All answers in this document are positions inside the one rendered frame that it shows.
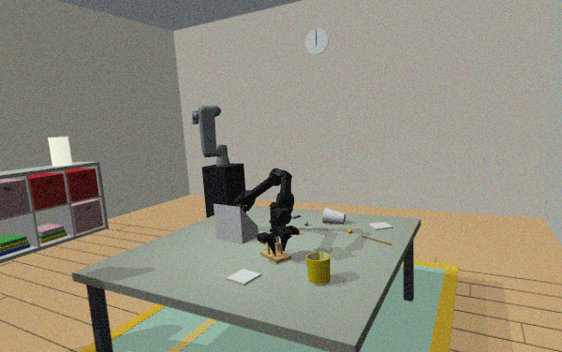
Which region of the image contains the yellow cup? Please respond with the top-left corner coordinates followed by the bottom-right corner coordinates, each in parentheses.
top-left (306, 252), bottom-right (330, 286)

